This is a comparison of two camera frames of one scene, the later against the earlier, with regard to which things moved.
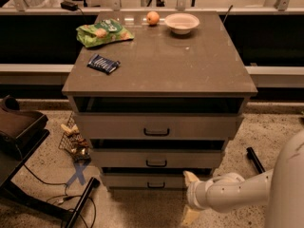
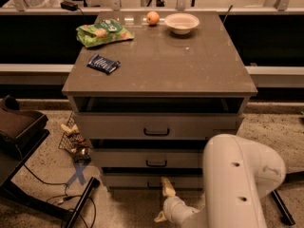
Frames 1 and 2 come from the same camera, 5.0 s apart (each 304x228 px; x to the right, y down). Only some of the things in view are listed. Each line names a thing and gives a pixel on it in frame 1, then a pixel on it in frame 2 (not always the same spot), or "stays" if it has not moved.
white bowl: (181, 23) stays
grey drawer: (156, 159) stays
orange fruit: (152, 18) stays
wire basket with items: (72, 141) stays
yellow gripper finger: (188, 216) -> (161, 218)
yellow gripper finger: (189, 178) -> (168, 189)
